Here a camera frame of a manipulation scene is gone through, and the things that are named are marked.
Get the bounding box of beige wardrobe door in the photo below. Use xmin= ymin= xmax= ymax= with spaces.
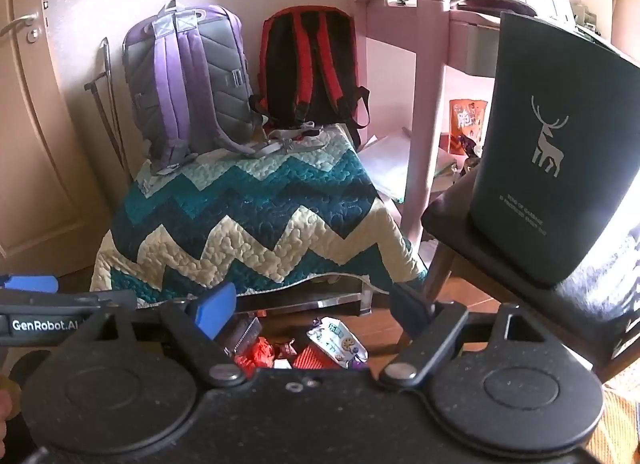
xmin=1 ymin=0 xmax=111 ymax=276

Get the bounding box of red crumpled wrapper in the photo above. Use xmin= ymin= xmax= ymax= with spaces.
xmin=233 ymin=336 xmax=276 ymax=377

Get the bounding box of white snack wrapper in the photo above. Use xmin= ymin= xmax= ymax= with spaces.
xmin=306 ymin=317 xmax=369 ymax=369

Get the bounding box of teal zigzag quilt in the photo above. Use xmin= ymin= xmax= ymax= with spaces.
xmin=91 ymin=125 xmax=426 ymax=306

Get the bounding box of dark wooden chair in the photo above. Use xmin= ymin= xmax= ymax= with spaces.
xmin=422 ymin=173 xmax=639 ymax=382

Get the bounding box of white paper sheet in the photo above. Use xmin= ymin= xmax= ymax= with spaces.
xmin=358 ymin=128 xmax=458 ymax=203

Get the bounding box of orange snack bag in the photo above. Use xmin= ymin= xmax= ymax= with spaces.
xmin=448 ymin=99 xmax=487 ymax=155

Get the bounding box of purple grey backpack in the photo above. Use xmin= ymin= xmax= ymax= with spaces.
xmin=122 ymin=1 xmax=282 ymax=175

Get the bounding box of red black backpack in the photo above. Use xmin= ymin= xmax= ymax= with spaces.
xmin=250 ymin=5 xmax=370 ymax=148

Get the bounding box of pink study desk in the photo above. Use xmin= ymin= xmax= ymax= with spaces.
xmin=352 ymin=0 xmax=500 ymax=249

